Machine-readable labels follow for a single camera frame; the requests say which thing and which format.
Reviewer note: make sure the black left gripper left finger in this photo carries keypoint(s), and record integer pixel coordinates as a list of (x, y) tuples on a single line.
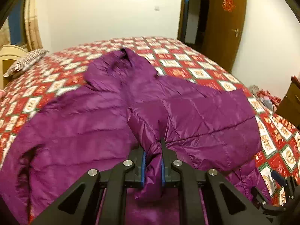
[(135, 178)]

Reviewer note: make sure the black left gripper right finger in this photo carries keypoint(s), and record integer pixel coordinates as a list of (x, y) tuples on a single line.
[(170, 178)]

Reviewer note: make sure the purple down jacket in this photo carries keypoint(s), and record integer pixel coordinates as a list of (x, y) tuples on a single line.
[(131, 126)]

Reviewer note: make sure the pile of clothes beside bed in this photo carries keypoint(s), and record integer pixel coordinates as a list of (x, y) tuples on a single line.
[(265, 97)]

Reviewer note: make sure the brown wooden cabinet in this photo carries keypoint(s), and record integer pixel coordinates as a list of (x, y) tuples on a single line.
[(289, 107)]

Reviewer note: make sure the red patchwork bear bedspread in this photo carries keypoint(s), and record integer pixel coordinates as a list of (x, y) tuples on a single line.
[(187, 65)]

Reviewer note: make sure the striped grey pillow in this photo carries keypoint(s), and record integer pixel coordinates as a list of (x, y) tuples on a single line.
[(21, 65)]

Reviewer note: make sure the brown wooden door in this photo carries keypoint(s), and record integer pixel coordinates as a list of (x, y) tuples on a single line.
[(220, 43)]

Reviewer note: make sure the beige patterned curtain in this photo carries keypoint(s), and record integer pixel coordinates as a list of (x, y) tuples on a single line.
[(31, 25)]

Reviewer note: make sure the cream wooden headboard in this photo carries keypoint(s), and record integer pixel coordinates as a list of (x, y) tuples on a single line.
[(9, 54)]

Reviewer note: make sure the red paper door decoration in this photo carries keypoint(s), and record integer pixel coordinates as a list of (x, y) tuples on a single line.
[(228, 5)]

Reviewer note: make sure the blue window pane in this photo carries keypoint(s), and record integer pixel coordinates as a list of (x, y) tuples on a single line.
[(16, 24)]

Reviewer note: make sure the metal door handle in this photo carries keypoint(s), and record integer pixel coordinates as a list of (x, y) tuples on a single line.
[(236, 31)]

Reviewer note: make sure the dark wooden door frame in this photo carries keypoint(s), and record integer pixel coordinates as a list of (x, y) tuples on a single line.
[(192, 21)]

